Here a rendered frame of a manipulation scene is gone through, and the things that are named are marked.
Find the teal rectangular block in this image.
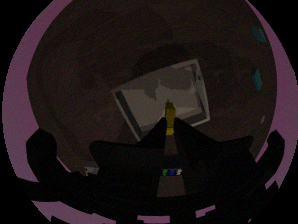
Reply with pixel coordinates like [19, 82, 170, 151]
[251, 68, 262, 91]

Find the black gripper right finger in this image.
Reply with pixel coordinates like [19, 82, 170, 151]
[173, 117, 254, 194]

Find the white fuse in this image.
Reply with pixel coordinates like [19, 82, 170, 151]
[176, 169, 182, 175]

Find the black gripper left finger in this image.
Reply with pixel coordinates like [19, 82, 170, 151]
[89, 117, 166, 189]

